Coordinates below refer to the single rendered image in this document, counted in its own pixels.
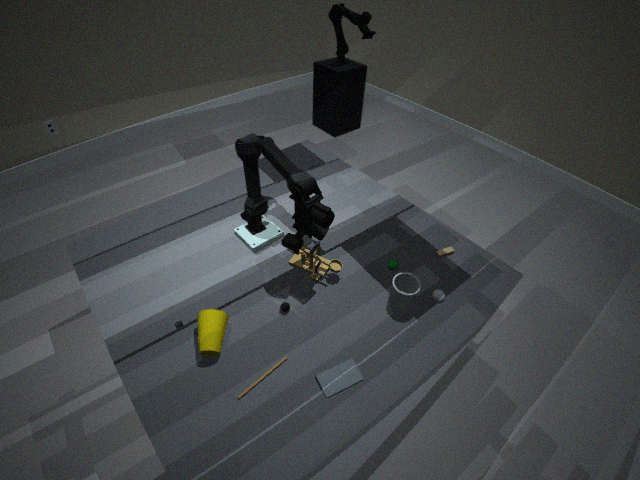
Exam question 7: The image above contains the tan flat wooden plank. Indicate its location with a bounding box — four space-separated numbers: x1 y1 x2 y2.
435 247 455 258

